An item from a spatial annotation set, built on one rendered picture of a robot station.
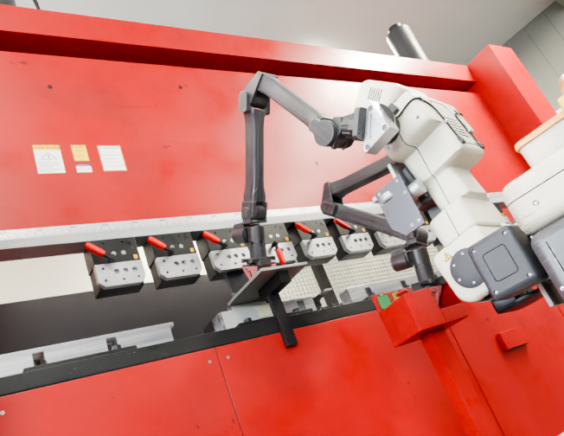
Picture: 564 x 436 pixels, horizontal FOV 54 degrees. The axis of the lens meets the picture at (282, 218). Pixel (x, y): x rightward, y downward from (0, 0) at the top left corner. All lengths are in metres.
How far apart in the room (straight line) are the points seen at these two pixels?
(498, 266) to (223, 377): 0.81
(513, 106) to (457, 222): 2.27
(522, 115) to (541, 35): 2.71
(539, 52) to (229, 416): 5.29
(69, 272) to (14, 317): 2.28
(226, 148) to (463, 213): 1.09
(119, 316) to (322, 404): 0.96
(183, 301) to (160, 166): 0.66
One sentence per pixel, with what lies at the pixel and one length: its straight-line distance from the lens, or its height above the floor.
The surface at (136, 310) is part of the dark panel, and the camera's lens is 2.39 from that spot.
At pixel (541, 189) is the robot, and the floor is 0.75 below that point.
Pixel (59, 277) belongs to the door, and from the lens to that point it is 4.51.
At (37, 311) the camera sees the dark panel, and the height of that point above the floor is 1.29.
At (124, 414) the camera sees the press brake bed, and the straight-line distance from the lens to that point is 1.56.
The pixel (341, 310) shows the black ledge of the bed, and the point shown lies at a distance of 1.97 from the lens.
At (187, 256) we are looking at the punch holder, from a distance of 1.91.
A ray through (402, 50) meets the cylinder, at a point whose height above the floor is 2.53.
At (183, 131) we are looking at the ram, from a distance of 2.25.
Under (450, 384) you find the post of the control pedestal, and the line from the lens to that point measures 1.82.
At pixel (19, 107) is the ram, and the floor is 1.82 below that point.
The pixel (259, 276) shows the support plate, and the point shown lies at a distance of 1.74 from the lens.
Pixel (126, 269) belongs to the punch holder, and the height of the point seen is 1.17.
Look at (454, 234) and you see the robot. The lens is 1.53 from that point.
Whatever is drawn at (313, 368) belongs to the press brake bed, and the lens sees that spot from 1.82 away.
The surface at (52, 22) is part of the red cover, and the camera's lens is 2.44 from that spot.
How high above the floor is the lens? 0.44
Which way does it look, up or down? 23 degrees up
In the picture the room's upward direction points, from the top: 22 degrees counter-clockwise
